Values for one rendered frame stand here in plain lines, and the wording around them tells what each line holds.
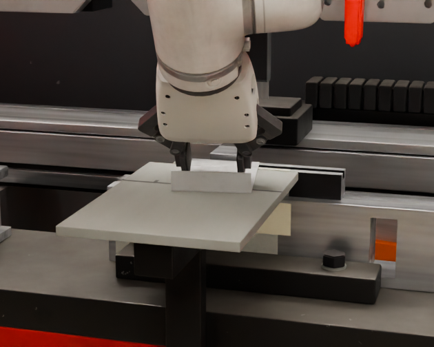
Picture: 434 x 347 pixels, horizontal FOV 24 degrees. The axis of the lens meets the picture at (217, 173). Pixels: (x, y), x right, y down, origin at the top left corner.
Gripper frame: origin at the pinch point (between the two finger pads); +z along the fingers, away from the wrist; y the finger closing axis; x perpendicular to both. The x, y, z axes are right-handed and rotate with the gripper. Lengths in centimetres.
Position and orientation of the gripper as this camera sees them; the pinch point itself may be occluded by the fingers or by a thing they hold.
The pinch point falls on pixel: (213, 158)
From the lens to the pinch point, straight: 108.4
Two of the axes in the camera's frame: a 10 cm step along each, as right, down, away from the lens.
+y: -9.9, -0.3, 1.0
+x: -0.8, 8.1, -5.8
